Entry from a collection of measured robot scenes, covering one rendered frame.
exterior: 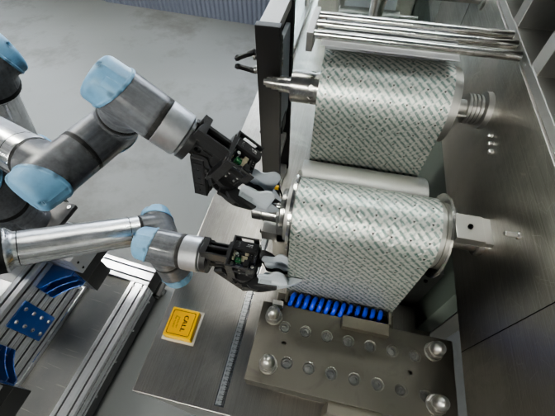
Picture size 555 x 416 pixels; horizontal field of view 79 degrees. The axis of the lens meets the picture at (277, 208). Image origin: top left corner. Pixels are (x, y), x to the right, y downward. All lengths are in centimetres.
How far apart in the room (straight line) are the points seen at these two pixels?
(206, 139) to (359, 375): 53
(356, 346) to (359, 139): 42
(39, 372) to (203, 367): 108
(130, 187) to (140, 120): 194
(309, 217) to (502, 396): 35
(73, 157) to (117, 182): 195
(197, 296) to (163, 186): 153
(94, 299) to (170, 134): 141
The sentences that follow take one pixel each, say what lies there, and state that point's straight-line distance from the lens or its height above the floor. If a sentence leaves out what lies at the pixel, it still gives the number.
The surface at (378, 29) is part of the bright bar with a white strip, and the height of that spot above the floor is 145.
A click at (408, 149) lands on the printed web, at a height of 128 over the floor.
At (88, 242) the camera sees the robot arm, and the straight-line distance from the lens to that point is 87.
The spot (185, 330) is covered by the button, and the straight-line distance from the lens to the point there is 89.
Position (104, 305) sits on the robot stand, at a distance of 183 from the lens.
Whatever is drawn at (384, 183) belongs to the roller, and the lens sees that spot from 71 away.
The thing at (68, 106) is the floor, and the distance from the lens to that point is 336.
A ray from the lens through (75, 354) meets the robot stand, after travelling 180.
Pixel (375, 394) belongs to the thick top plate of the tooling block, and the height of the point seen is 103.
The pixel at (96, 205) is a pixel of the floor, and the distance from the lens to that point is 246.
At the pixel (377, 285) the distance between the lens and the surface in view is 69.
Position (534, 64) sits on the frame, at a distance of 69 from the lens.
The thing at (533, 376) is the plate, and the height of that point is 132.
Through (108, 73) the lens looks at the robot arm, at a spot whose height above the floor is 149.
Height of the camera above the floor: 175
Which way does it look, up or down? 54 degrees down
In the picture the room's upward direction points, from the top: straight up
